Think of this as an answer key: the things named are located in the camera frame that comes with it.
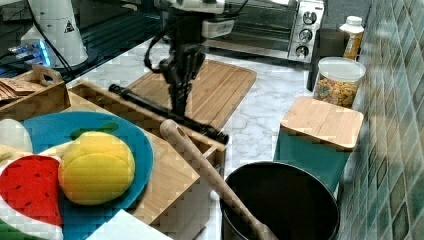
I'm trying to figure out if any bamboo drawer cabinet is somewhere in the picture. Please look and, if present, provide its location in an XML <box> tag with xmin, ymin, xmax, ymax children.
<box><xmin>69</xmin><ymin>93</ymin><xmax>210</xmax><ymax>240</ymax></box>

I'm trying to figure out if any wooden spoon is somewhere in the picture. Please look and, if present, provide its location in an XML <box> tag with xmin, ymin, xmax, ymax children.
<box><xmin>160</xmin><ymin>119</ymin><xmax>278</xmax><ymax>240</ymax></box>

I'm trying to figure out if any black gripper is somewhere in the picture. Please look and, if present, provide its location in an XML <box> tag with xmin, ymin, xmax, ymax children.
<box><xmin>159</xmin><ymin>15</ymin><xmax>205</xmax><ymax>116</ymax></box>

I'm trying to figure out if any bamboo cutting board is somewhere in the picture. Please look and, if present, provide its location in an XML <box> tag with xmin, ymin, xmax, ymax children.
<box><xmin>128</xmin><ymin>60</ymin><xmax>257</xmax><ymax>130</ymax></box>

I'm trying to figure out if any white-capped amber bottle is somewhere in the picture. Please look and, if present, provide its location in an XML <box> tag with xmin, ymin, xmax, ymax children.
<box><xmin>340</xmin><ymin>16</ymin><xmax>364</xmax><ymax>60</ymax></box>

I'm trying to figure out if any red plush watermelon slice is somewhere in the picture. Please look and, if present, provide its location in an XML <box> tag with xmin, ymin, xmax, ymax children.
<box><xmin>0</xmin><ymin>155</ymin><xmax>62</xmax><ymax>227</ymax></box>

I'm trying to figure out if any blue round plate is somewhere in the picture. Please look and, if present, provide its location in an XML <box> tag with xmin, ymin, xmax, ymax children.
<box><xmin>23</xmin><ymin>111</ymin><xmax>154</xmax><ymax>240</ymax></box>

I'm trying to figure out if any teal canister with bamboo lid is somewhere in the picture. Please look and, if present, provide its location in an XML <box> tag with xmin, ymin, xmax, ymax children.
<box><xmin>273</xmin><ymin>97</ymin><xmax>364</xmax><ymax>193</ymax></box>

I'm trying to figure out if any black utensil holder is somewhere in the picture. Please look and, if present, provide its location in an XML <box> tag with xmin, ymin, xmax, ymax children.
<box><xmin>226</xmin><ymin>162</ymin><xmax>340</xmax><ymax>240</ymax></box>

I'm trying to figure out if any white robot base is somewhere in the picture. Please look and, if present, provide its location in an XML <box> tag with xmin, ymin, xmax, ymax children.
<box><xmin>21</xmin><ymin>0</ymin><xmax>88</xmax><ymax>68</ymax></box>

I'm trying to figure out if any wooden tea organizer box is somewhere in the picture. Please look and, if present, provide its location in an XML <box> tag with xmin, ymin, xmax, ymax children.
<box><xmin>0</xmin><ymin>65</ymin><xmax>70</xmax><ymax>121</ymax></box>

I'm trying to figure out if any bamboo drawer with black handle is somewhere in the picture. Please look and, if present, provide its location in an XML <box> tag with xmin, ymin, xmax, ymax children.
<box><xmin>68</xmin><ymin>81</ymin><xmax>226</xmax><ymax>175</ymax></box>

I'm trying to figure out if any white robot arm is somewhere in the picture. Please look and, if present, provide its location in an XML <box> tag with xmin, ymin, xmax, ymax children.
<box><xmin>144</xmin><ymin>0</ymin><xmax>249</xmax><ymax>117</ymax></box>

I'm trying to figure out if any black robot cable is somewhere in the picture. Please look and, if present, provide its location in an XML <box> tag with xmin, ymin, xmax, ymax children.
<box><xmin>143</xmin><ymin>28</ymin><xmax>171</xmax><ymax>74</ymax></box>

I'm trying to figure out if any yellow plush lemon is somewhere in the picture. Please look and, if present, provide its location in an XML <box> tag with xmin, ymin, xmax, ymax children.
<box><xmin>58</xmin><ymin>131</ymin><xmax>135</xmax><ymax>205</ymax></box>

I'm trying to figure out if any plush peeled banana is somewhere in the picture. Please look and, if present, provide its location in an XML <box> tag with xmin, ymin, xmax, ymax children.
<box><xmin>0</xmin><ymin>118</ymin><xmax>71</xmax><ymax>166</ymax></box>

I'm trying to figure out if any stainless steel toaster oven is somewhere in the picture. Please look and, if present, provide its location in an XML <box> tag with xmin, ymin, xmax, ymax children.
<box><xmin>205</xmin><ymin>0</ymin><xmax>325</xmax><ymax>63</ymax></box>

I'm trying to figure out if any clear cereal jar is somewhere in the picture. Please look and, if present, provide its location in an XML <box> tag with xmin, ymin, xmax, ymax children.
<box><xmin>313</xmin><ymin>57</ymin><xmax>366</xmax><ymax>108</ymax></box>

